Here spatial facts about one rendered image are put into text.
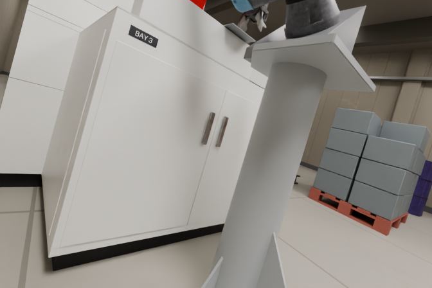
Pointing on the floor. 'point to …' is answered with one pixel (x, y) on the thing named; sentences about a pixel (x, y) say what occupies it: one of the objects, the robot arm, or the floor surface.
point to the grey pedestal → (278, 153)
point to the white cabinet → (142, 144)
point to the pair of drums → (422, 190)
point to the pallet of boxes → (370, 168)
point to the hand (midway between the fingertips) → (246, 33)
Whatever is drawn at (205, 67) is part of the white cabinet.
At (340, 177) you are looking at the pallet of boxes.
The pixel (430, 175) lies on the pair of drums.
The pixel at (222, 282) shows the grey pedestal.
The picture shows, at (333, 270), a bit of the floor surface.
